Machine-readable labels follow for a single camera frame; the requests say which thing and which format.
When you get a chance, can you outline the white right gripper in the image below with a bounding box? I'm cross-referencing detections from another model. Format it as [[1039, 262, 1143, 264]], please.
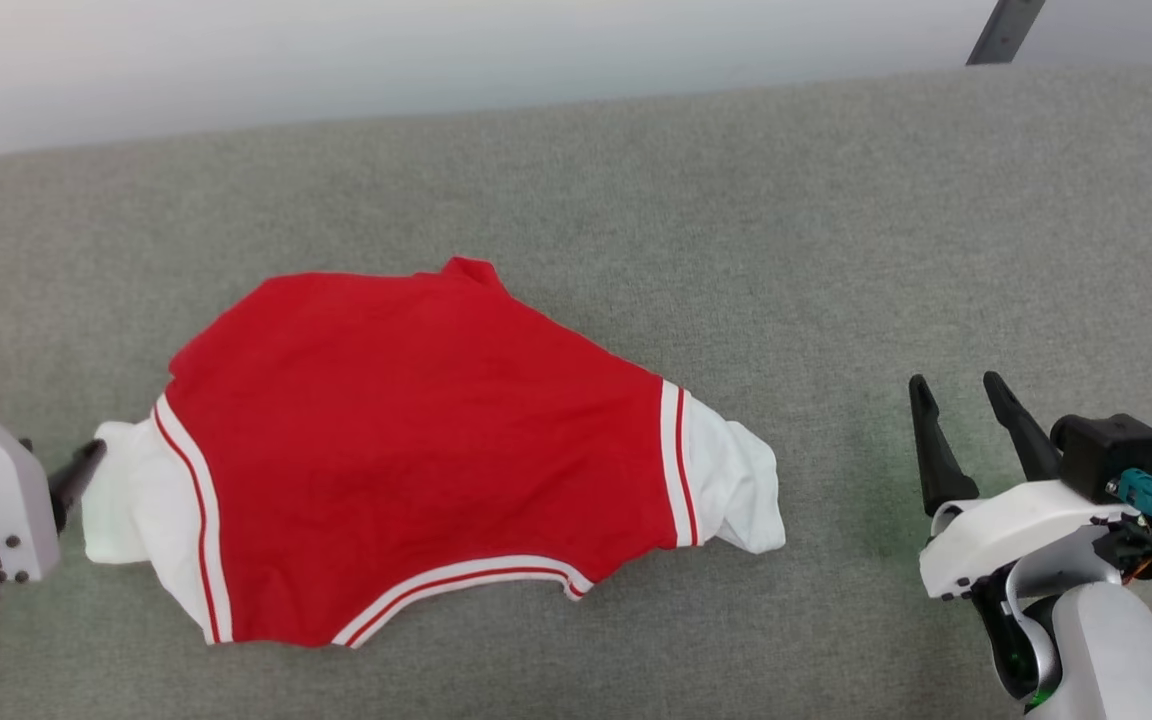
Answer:
[[909, 371, 1137, 601]]

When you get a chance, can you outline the red white basketball jersey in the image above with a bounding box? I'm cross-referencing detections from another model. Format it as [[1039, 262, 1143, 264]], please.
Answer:
[[83, 257, 787, 649]]

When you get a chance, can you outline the grey fabric sofa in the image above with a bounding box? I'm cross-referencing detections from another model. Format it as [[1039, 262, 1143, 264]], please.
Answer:
[[0, 65, 1152, 720]]

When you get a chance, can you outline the dark grey slanted pole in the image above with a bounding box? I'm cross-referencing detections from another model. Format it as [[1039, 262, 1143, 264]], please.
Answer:
[[966, 0, 1047, 67]]

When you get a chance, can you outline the teal cable connector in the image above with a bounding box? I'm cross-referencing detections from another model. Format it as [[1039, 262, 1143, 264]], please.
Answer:
[[1106, 468, 1152, 533]]

